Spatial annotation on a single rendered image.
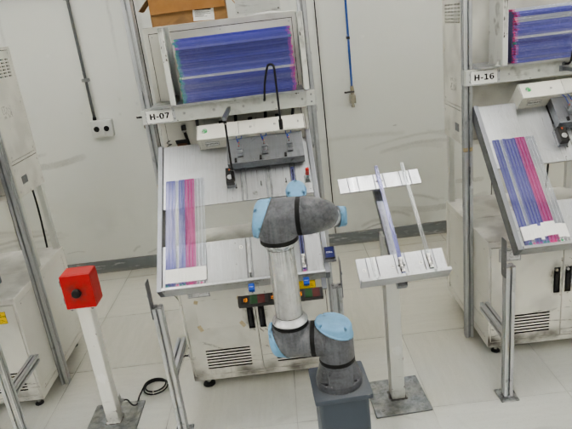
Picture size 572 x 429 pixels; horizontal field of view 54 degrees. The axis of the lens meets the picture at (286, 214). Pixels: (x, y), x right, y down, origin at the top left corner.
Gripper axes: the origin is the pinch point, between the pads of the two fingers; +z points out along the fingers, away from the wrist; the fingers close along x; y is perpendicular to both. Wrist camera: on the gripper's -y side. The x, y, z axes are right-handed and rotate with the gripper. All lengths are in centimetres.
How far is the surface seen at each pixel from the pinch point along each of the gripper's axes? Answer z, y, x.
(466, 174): 27, 17, -82
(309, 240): -1.8, -11.0, -3.4
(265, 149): 1.4, 32.3, 10.7
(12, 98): 24, 84, 135
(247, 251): -2.2, -12.5, 22.6
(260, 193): 4.5, 13.5, 15.1
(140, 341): 105, -39, 100
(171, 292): -5, -26, 54
